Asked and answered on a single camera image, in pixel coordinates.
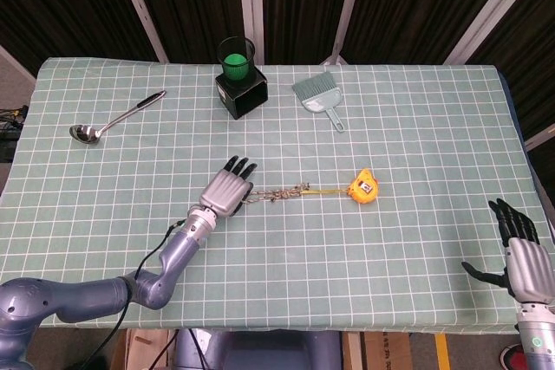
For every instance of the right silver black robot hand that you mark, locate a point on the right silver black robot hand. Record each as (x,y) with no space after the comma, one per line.
(531,270)

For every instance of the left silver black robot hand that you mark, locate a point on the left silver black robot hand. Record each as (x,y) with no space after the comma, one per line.
(225,192)

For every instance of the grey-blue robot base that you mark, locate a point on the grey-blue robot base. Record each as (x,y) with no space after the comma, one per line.
(260,350)

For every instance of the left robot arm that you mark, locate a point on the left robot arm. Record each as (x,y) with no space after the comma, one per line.
(78,296)

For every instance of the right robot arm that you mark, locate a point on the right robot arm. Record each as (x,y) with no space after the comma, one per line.
(537,339)

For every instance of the yellow tape measure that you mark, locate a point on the yellow tape measure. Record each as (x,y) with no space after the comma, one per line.
(364,188)

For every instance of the red black round object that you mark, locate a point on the red black round object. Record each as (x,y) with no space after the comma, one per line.
(509,359)

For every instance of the black open box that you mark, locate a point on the black open box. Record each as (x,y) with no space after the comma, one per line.
(247,101)

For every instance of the green checked tablecloth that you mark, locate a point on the green checked tablecloth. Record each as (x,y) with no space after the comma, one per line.
(303,257)

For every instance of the green ball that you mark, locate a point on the green ball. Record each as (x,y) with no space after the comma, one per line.
(235,66)

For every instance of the grey small brush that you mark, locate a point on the grey small brush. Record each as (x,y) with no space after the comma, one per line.
(323,103)

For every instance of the grey-blue hand brush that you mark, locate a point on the grey-blue hand brush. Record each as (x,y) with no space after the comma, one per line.
(313,84)

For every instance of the dark glass cup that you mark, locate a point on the dark glass cup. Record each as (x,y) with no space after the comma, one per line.
(225,47)

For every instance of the printed cardboard box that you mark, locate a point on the printed cardboard box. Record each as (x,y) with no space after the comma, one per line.
(381,350)

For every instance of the plain cardboard box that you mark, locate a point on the plain cardboard box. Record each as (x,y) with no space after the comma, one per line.
(143,350)

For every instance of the white partition frame post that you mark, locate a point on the white partition frame post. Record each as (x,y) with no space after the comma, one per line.
(539,136)
(139,1)
(250,6)
(347,10)
(490,10)

